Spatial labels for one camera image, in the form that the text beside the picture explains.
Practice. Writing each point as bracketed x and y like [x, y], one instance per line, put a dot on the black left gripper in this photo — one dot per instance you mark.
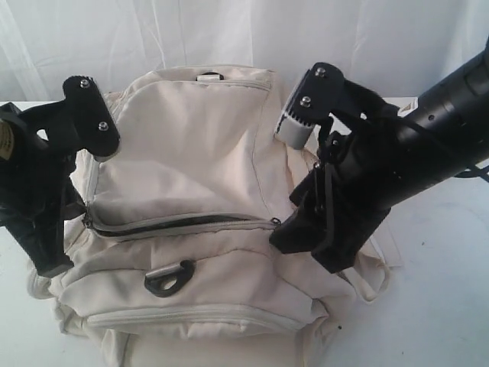
[37, 158]

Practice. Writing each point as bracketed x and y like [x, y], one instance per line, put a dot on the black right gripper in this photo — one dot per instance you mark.
[326, 222]

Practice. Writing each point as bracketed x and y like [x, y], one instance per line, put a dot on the cream duffel bag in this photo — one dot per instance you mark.
[172, 264]

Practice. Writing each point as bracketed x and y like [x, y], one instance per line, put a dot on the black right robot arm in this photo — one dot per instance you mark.
[370, 157]

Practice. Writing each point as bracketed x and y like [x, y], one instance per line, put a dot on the white backdrop curtain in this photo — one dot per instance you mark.
[397, 48]

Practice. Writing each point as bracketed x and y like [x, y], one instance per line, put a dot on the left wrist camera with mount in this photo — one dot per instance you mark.
[80, 121]

